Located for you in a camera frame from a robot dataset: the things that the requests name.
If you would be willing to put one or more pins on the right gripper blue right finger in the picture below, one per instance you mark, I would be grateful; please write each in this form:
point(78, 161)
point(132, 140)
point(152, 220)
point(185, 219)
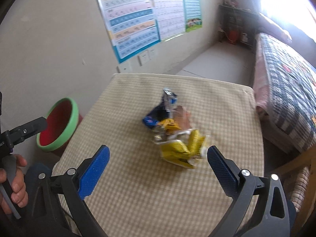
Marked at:
point(226, 171)

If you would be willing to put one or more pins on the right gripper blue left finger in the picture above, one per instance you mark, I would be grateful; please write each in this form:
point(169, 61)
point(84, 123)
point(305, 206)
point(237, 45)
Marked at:
point(91, 170)

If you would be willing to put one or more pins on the yellow snack bag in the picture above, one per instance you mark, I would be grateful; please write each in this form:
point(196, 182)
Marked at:
point(183, 148)

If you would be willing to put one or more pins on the dark blue snack wrapper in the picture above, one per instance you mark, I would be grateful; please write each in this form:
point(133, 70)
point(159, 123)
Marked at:
point(162, 111)

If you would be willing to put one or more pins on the patterned paper ball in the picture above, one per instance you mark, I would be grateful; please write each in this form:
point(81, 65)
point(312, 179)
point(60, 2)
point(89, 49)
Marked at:
point(181, 117)

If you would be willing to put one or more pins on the person's left hand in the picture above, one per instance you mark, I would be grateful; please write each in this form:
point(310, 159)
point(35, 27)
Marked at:
point(19, 195)

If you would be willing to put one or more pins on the red bin with green rim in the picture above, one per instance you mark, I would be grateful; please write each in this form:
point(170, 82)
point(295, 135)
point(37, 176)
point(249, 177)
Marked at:
point(62, 121)

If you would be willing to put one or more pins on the wooden chair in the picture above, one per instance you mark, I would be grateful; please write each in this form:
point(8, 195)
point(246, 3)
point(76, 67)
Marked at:
point(298, 176)

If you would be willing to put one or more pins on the bed with plaid quilt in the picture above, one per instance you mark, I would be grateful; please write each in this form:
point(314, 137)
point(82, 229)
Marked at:
point(284, 89)

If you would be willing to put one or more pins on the red bucket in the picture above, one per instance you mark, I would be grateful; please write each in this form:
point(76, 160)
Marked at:
point(233, 36)

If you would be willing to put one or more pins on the pink pillow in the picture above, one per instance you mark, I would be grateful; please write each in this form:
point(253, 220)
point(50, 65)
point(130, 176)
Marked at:
point(268, 26)

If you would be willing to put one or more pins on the dark shelf unit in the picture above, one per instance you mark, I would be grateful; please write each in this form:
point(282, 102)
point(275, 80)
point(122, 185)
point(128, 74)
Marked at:
point(245, 21)

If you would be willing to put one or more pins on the white wall cover plate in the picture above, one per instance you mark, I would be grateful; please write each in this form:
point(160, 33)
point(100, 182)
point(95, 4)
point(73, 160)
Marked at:
point(124, 67)

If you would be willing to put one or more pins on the white wall socket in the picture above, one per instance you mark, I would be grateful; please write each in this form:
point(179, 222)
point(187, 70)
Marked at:
point(143, 57)

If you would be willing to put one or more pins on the blue pinyin wall poster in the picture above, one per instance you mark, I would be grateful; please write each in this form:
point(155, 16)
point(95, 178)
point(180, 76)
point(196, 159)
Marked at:
point(131, 25)

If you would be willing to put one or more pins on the green multiplication wall poster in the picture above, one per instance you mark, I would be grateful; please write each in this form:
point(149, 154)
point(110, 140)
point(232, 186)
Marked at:
point(193, 14)

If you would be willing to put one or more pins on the white chart wall poster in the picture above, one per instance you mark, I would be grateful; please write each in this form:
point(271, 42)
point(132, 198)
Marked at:
point(170, 18)

